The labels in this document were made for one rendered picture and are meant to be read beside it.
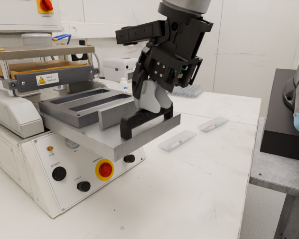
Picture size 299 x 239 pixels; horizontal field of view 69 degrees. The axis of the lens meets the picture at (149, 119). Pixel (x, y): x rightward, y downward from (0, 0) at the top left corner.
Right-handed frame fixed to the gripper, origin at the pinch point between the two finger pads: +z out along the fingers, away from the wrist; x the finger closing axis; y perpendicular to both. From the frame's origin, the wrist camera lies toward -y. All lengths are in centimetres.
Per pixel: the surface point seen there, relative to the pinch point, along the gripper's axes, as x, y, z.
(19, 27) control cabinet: 1, -55, 3
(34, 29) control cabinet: 6, -55, 3
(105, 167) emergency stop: -0.2, -5.6, 23.6
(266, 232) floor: 91, 56, 86
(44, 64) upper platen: 0.0, -37.9, 7.7
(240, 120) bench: 73, 10, 23
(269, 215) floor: 106, 54, 87
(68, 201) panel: -12.3, -4.3, 26.3
